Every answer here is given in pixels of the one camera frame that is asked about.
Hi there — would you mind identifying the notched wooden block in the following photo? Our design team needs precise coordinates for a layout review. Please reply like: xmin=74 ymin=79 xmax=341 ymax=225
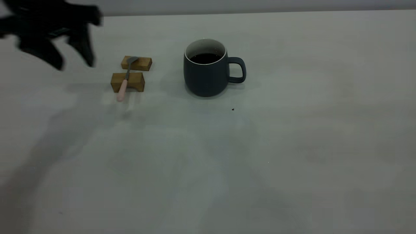
xmin=111 ymin=72 xmax=145 ymax=93

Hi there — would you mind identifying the dark grey ceramic mug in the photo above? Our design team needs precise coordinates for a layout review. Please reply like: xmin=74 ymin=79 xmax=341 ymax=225
xmin=183 ymin=38 xmax=247 ymax=98

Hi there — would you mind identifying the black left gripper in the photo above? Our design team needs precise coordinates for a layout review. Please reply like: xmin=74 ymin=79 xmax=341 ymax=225
xmin=0 ymin=0 xmax=103 ymax=71

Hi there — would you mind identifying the pink handled metal spoon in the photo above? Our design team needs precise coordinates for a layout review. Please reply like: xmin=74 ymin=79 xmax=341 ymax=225
xmin=117 ymin=57 xmax=140 ymax=102

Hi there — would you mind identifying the flat wooden block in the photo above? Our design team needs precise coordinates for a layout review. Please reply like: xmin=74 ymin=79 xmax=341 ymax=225
xmin=121 ymin=56 xmax=152 ymax=72

